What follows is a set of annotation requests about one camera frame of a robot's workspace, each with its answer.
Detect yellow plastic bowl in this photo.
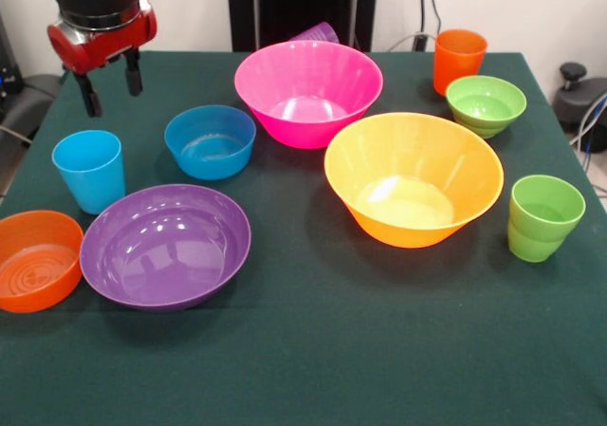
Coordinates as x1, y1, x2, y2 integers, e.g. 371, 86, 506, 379
323, 112, 505, 250

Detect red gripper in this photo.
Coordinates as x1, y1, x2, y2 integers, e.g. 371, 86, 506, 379
46, 0, 158, 119

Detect purple plastic bowl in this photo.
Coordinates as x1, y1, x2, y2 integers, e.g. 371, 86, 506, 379
79, 183, 252, 314

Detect dark green tablecloth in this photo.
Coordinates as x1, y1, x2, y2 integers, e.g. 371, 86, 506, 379
0, 50, 607, 426

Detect purple plastic cup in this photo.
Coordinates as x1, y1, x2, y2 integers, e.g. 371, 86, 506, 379
288, 21, 340, 46

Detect blue plastic cup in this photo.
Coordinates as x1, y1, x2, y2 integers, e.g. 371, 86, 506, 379
51, 130, 127, 215

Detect blue plastic bowl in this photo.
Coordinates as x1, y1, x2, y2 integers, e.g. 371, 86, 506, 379
164, 104, 257, 181

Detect green plastic bowl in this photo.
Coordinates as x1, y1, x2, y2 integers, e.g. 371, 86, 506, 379
445, 75, 528, 139

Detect orange plastic cup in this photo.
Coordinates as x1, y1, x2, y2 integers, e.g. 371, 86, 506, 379
432, 29, 488, 96

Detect blue and white cables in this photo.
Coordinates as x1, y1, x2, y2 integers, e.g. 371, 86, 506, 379
568, 91, 607, 171

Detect pink plastic bowl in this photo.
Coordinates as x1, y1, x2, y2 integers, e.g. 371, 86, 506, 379
233, 40, 384, 150

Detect orange plastic bowl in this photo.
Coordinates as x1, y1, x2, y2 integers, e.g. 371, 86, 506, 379
0, 210, 84, 315

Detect grey cable with plug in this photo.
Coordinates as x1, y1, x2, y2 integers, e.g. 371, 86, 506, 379
386, 30, 437, 53

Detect dark equipment box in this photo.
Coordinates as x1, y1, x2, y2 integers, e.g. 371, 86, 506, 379
0, 12, 25, 101

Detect grey chair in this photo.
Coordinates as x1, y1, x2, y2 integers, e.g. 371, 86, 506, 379
0, 72, 63, 147

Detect green plastic cup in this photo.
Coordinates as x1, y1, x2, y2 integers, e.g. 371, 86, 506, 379
506, 175, 587, 263

